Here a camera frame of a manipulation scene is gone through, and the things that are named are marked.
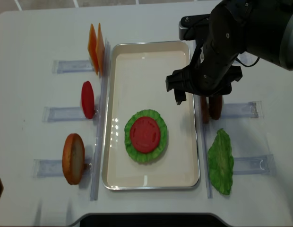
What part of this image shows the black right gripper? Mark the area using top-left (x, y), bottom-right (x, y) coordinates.
top-left (165, 28), bottom-right (243, 106)

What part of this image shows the brown meat patty front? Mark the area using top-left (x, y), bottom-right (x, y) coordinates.
top-left (208, 96), bottom-right (223, 120)

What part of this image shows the brown meat patty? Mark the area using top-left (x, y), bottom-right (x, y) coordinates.
top-left (208, 96), bottom-right (223, 120)
top-left (200, 96), bottom-right (209, 124)

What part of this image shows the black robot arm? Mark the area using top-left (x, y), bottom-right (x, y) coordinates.
top-left (165, 0), bottom-right (293, 104)

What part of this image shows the brown meat patty rear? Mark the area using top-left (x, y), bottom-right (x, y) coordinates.
top-left (200, 96), bottom-right (209, 124)

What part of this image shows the red tomato slice on tray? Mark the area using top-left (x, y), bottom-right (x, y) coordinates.
top-left (130, 116), bottom-right (161, 154)

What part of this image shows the green lettuce leaf standing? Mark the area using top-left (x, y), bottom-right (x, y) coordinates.
top-left (207, 128), bottom-right (234, 196)

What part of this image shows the green lettuce leaf on tray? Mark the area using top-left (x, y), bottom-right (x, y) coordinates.
top-left (124, 109), bottom-right (168, 163)

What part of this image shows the clear lettuce pusher track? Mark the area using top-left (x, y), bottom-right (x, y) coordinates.
top-left (233, 154), bottom-right (276, 176)

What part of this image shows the orange cheese slice inner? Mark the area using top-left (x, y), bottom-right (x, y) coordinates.
top-left (95, 23), bottom-right (105, 75)

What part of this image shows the orange cheese slice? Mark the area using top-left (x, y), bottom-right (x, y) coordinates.
top-left (95, 23), bottom-right (105, 75)
top-left (87, 24), bottom-right (99, 75)

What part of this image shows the red tomato slice standing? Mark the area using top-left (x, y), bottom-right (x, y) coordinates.
top-left (81, 81), bottom-right (95, 119)

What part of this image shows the orange cheese slice outer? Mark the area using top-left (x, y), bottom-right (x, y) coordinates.
top-left (87, 24), bottom-right (99, 75)

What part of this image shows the clear cheese pusher track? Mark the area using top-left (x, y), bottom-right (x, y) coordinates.
top-left (52, 60), bottom-right (94, 74)

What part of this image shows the clear tomato pusher track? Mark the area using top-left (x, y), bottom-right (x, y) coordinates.
top-left (42, 107), bottom-right (89, 122)

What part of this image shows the clear patty pusher track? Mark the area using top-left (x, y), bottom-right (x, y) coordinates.
top-left (221, 101), bottom-right (263, 119)

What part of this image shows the white metal tray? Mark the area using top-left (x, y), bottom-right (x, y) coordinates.
top-left (102, 41), bottom-right (200, 191)

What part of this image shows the bun slice standing left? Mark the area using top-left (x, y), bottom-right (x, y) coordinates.
top-left (62, 133), bottom-right (85, 185)

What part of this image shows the black base edge bottom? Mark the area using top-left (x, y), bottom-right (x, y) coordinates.
top-left (80, 214), bottom-right (226, 227)

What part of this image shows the clear bun pusher track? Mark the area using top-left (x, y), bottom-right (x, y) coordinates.
top-left (32, 158), bottom-right (93, 178)

